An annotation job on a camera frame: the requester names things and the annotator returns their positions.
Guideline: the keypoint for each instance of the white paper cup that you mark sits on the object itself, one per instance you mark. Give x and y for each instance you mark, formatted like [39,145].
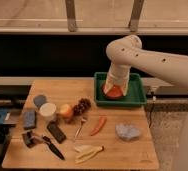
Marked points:
[48,111]

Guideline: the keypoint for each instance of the green plastic tray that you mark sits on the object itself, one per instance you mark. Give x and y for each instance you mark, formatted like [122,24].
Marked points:
[134,97]

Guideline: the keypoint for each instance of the black rectangular remote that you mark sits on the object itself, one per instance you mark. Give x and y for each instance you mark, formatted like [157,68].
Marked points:
[56,132]

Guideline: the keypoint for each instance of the red-yellow apple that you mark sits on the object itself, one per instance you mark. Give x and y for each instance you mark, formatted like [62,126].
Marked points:
[66,111]

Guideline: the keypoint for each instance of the dark grape bunch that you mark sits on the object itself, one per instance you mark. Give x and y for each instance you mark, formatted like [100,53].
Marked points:
[82,106]

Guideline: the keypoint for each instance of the small dark clip tool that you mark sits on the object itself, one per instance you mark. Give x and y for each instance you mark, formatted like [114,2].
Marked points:
[27,139]

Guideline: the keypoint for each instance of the blue-grey round lid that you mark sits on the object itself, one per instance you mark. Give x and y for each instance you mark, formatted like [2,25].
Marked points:
[39,100]

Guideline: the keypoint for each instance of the orange chili pepper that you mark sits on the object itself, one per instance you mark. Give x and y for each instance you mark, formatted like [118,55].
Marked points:
[101,122]

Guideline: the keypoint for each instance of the wooden cutting board table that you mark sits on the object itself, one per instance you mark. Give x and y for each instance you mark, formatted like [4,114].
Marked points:
[138,154]

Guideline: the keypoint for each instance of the blue sponge block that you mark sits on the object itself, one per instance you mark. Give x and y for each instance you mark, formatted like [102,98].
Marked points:
[29,119]

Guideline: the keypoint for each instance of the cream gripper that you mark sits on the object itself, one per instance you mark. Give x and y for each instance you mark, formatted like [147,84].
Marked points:
[118,75]

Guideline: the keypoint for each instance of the metal fork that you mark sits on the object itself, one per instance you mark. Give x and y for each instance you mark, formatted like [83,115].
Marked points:
[82,122]

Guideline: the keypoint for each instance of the crumpled blue cloth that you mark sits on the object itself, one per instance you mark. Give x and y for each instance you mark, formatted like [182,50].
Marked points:
[127,132]

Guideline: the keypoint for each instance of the orange round fruit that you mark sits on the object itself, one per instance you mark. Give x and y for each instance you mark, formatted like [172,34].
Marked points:
[114,94]

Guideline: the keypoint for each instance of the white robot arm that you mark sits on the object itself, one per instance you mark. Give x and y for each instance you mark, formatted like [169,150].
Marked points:
[127,52]

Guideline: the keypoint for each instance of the black handled brush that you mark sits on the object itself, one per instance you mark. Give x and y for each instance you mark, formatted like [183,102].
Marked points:
[51,146]

